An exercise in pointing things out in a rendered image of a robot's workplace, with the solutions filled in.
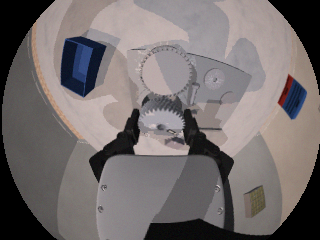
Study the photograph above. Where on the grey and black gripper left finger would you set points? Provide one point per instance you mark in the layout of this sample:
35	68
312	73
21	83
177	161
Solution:
120	145

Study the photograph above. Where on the white toothed gear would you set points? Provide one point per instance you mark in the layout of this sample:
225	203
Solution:
161	119

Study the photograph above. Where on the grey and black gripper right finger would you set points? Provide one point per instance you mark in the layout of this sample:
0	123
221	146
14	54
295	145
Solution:
199	145

